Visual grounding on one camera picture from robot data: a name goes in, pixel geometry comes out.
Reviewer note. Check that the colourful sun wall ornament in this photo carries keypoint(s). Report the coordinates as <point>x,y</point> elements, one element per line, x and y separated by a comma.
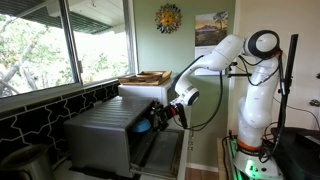
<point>168,18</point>

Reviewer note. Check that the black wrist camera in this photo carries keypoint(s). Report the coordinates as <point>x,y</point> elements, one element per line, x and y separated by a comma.
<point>182,116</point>

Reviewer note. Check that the landscape wall calendar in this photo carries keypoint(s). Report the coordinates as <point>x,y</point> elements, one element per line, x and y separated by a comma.
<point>210,30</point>

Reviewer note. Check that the black camera stand pole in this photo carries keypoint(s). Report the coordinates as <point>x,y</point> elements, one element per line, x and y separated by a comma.
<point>288,73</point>

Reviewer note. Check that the silver toaster oven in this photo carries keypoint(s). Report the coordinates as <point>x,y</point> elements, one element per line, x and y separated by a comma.
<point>100,133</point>

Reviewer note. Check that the metal door knob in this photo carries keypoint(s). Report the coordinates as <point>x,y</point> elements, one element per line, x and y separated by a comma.
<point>314,103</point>

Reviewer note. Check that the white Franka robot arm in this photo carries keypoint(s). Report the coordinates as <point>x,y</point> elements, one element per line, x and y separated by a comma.
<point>256,100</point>

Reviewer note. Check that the metal pot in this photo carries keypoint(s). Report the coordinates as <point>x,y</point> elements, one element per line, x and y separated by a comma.
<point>25,163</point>

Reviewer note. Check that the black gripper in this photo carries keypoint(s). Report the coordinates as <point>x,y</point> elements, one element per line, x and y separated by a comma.
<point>170,114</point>

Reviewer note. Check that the shallow wooden dish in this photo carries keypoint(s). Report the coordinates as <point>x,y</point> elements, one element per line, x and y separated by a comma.
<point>149,74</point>

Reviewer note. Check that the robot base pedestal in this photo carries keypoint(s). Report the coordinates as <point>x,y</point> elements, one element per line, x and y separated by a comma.
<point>258,165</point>

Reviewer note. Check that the metal window frame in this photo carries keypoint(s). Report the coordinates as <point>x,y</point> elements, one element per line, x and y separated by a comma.
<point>70,43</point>

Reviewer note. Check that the white microwave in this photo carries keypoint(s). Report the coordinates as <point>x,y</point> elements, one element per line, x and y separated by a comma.
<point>143,92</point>

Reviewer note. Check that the wooden tray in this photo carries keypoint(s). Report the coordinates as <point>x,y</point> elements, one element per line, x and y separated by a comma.
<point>133,81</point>

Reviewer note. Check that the black equipment case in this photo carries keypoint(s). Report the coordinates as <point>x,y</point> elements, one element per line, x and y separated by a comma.
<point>296,153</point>

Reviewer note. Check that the glass toaster oven door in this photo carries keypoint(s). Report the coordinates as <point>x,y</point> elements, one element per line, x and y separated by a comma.
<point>160,151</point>

